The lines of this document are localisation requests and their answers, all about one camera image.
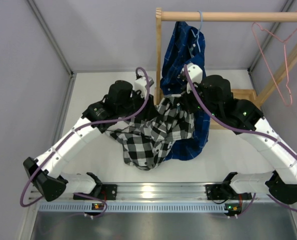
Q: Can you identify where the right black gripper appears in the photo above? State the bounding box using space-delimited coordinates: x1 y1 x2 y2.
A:
180 80 222 121

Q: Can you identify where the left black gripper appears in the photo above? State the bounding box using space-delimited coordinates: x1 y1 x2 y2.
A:
116 88 160 122

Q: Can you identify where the black white checkered shirt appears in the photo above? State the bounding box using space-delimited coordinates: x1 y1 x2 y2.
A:
105 97 195 171

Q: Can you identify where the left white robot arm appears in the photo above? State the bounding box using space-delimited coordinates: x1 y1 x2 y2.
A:
23 77 157 202

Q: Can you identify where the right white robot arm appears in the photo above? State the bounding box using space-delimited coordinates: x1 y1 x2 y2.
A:
180 75 297 205

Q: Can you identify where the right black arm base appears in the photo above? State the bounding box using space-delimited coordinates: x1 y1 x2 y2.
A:
205 183 236 201

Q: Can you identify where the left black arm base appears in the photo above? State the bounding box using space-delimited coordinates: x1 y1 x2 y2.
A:
73 172 118 201

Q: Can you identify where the blue plaid shirt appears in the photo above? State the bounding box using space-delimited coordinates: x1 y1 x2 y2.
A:
160 20 211 161

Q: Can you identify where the wooden clothes rack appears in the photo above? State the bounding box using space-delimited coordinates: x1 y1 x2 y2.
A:
153 6 297 131

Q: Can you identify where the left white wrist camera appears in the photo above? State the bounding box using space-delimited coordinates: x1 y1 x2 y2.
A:
134 76 154 98

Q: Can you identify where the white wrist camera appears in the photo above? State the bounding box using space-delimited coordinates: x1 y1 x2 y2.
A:
134 76 154 98
180 63 204 94

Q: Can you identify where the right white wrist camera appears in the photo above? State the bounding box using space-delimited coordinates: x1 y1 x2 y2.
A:
180 63 204 94

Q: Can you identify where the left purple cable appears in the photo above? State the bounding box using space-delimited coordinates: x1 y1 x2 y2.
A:
19 66 151 216

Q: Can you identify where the blue wire hanger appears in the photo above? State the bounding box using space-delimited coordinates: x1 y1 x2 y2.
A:
191 10 203 53

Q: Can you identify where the aluminium mounting rail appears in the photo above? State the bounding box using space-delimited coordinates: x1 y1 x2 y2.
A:
29 181 277 202

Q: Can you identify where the pink wire hanger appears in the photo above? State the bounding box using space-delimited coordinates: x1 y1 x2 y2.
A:
251 12 297 107

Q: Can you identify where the slotted grey cable duct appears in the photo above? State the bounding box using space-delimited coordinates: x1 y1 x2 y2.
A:
38 202 231 214

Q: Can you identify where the right aluminium frame post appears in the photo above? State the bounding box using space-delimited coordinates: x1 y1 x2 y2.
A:
247 0 297 73

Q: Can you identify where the aluminium frame post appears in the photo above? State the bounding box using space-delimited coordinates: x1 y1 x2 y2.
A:
25 0 74 77
247 0 297 73

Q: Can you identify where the left aluminium frame post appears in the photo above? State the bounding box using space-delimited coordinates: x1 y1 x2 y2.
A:
25 0 74 77

